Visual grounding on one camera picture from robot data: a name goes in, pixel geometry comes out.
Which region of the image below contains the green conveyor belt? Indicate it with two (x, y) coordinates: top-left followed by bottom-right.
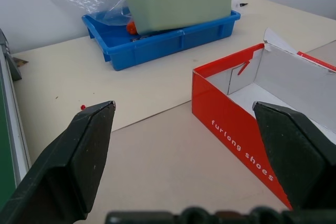
(0, 28), (31, 210)

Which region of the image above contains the orange round item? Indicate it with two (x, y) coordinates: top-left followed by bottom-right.
(126, 21), (138, 36)

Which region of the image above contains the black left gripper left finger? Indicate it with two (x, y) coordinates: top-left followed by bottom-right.
(0, 100), (117, 224)

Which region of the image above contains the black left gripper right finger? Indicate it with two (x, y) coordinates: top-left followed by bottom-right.
(252, 101), (336, 211)

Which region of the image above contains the beige cardboard table sheet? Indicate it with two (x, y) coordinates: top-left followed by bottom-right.
(26, 40), (336, 224)
(10, 0), (336, 133)

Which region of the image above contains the blue plastic tray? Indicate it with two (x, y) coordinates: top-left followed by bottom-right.
(81, 7), (242, 72)

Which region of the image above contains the pale green plastic bin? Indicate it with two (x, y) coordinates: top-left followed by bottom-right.
(115, 0), (234, 35)

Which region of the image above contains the red shoe box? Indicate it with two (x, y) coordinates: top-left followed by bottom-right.
(191, 27), (336, 211)

